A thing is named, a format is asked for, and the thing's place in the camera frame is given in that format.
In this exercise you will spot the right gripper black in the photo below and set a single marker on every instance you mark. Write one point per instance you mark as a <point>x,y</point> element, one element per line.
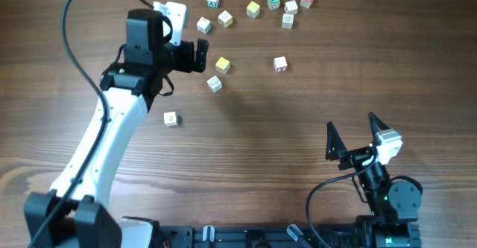
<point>355,156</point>

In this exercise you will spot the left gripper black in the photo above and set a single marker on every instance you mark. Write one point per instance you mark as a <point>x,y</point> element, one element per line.
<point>201,55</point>

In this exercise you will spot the pale drawing wooden block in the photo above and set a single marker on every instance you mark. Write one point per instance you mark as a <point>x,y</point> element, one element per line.
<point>214,84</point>

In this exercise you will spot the red drawing wooden block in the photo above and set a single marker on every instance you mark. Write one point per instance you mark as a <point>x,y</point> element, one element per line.
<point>170,119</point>

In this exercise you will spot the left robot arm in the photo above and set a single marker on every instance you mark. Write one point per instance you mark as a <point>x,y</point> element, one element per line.
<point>74,212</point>

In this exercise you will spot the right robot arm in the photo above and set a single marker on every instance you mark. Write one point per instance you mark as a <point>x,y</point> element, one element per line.
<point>393,201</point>

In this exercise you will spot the left plain wooden block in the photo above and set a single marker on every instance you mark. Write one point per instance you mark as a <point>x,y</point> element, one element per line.
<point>204,25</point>

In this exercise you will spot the yellow side wooden block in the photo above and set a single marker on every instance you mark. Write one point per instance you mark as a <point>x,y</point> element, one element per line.
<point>225,19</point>

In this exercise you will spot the red letter Y block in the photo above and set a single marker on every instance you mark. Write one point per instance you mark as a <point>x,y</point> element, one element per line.
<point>280,64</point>

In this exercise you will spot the green letter N block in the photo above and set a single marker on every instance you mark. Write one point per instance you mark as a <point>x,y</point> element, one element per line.
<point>274,4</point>

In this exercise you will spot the plain drawing wooden block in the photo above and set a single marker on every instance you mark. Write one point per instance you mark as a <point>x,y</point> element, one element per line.
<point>287,21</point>

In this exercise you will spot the white top red block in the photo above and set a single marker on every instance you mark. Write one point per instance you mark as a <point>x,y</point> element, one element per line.
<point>291,7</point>

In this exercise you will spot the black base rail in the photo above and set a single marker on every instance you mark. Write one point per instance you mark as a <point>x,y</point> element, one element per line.
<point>261,236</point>

